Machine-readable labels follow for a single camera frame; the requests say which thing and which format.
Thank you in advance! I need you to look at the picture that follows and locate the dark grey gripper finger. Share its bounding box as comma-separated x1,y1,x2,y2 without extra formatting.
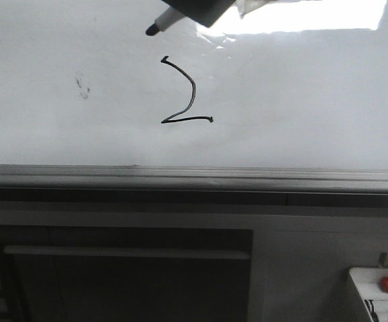
162,0,236,27

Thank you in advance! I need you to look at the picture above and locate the black whiteboard marker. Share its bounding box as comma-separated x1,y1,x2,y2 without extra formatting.
145,7,185,36

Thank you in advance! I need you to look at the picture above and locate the white whiteboard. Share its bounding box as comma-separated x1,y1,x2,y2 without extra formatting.
0,1,388,170

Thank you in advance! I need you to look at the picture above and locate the grey whiteboard marker tray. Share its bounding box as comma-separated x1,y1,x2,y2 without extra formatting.
0,164,388,208

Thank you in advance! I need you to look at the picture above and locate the dark cabinet with shelf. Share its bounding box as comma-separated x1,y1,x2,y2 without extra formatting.
0,225,253,321

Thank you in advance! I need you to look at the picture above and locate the white storage box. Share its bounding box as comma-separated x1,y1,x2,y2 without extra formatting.
347,267,388,321

